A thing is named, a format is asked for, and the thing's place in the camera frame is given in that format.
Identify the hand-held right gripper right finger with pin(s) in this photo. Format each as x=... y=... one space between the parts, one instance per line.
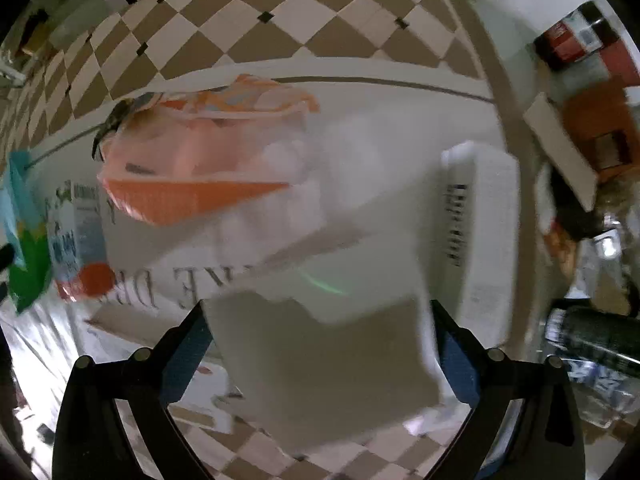
x=457 y=366

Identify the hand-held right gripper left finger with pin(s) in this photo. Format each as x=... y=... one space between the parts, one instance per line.
x=181 y=366

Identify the large white printed plastic bag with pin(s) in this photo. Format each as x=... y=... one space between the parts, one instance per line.
x=390 y=125

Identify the white plastic device box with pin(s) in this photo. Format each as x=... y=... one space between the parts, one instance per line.
x=487 y=240

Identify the dark green drink can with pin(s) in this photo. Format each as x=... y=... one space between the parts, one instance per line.
x=595 y=335

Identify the clear plastic bottle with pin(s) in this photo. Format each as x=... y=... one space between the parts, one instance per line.
x=602 y=387

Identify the white blue printed carton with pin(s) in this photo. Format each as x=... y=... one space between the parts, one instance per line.
x=75 y=245

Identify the clear crumpled plastic packaging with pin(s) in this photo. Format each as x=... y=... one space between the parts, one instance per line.
x=612 y=255

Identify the blue green paper packet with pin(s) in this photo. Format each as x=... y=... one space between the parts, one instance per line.
x=24 y=240

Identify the orange plastic bag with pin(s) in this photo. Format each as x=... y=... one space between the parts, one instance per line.
x=200 y=165

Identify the white flat board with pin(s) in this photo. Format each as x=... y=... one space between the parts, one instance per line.
x=560 y=152

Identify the orange cardboard box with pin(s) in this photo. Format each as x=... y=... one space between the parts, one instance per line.
x=602 y=125

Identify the red black box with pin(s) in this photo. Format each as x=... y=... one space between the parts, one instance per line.
x=575 y=35

